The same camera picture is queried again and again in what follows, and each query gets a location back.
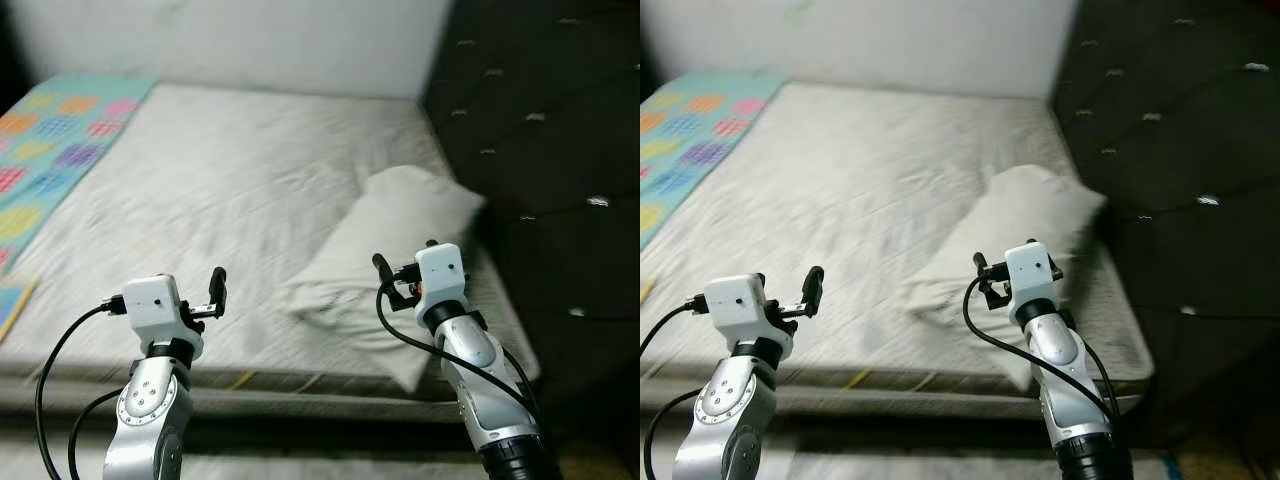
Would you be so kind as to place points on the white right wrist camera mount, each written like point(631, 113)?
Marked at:
point(440, 272)
point(1030, 270)

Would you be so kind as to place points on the dark bed base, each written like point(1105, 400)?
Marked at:
point(300, 432)
point(900, 432)

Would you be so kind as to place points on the grey quilted mattress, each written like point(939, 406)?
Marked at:
point(860, 180)
point(230, 180)

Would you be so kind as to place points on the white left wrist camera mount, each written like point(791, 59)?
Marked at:
point(738, 305)
point(152, 305)

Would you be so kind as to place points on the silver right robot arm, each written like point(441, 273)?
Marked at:
point(485, 390)
point(1075, 390)

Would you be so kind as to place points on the beige pillow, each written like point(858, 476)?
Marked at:
point(390, 230)
point(1010, 225)

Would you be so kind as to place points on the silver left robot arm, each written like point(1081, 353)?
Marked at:
point(150, 420)
point(730, 420)

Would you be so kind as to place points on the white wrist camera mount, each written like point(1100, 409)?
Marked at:
point(738, 305)
point(152, 305)
point(1030, 270)
point(440, 272)

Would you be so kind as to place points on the black tufted headboard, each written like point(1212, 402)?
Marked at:
point(1190, 150)
point(560, 150)

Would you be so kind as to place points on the teal blanket with coloured shapes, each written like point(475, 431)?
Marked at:
point(690, 140)
point(50, 150)

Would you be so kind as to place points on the yellow blue children's book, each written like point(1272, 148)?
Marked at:
point(646, 290)
point(12, 305)

